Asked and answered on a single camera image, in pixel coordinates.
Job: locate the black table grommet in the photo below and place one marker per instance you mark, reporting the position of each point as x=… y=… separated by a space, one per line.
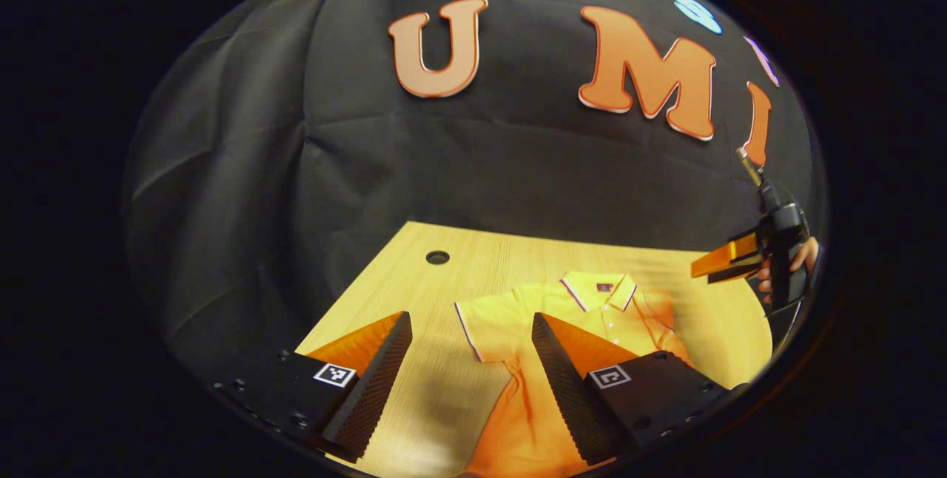
x=437 y=257

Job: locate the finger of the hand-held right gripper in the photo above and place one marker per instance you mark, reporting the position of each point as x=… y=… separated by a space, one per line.
x=721 y=257
x=736 y=274

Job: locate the orange polo T-shirt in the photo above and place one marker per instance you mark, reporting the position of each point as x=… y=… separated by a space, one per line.
x=510 y=322

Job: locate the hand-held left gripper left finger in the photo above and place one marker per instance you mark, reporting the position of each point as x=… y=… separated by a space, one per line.
x=370 y=396

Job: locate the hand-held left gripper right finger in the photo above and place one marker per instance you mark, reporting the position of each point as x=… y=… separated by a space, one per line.
x=570 y=396

